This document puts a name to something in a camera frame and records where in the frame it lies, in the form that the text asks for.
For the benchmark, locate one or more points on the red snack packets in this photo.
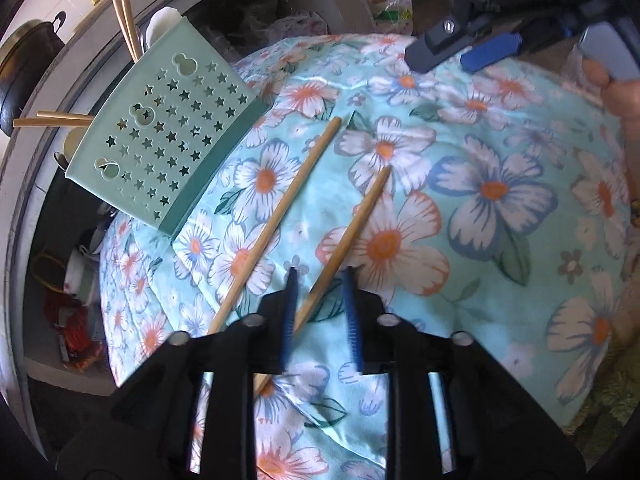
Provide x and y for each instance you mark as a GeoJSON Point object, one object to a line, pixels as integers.
{"type": "Point", "coordinates": [75, 330]}

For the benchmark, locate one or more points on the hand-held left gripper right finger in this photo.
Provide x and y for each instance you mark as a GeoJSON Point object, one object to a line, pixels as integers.
{"type": "Point", "coordinates": [353, 325]}

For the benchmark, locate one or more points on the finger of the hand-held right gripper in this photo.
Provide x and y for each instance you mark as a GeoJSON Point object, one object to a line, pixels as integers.
{"type": "Point", "coordinates": [440, 42]}
{"type": "Point", "coordinates": [487, 52]}

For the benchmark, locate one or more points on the plastic bag of rice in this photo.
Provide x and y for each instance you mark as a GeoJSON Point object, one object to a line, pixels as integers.
{"type": "Point", "coordinates": [395, 10]}

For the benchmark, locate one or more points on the large metal spoon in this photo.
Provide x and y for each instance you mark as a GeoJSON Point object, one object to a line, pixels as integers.
{"type": "Point", "coordinates": [60, 159]}

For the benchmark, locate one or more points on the green star-cutout utensil holder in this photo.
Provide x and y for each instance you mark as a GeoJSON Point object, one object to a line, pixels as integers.
{"type": "Point", "coordinates": [165, 120]}

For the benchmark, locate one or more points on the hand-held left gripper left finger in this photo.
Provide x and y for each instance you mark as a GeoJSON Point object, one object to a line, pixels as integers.
{"type": "Point", "coordinates": [289, 320]}

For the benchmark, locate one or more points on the white plastic rice paddle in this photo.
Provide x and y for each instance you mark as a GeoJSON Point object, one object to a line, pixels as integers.
{"type": "Point", "coordinates": [160, 22]}

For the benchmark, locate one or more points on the black stock pot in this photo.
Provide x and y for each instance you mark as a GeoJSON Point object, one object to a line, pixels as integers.
{"type": "Point", "coordinates": [20, 75]}

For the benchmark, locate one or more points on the shaggy rug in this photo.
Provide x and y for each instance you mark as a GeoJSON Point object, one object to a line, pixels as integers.
{"type": "Point", "coordinates": [610, 400]}

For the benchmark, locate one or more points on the white plastic ladle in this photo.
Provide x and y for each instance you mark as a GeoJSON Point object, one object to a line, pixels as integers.
{"type": "Point", "coordinates": [74, 147]}

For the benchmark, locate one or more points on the floral quilted blanket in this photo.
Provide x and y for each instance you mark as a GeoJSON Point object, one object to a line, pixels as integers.
{"type": "Point", "coordinates": [500, 270]}

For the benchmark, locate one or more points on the person's right hand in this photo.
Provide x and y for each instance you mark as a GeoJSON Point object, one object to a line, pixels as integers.
{"type": "Point", "coordinates": [625, 100]}

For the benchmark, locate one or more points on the crumpled clear plastic bag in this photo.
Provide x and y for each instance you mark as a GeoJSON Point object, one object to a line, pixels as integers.
{"type": "Point", "coordinates": [240, 30]}

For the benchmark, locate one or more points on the pink plastic bag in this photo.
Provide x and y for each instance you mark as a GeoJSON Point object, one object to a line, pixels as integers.
{"type": "Point", "coordinates": [295, 25]}

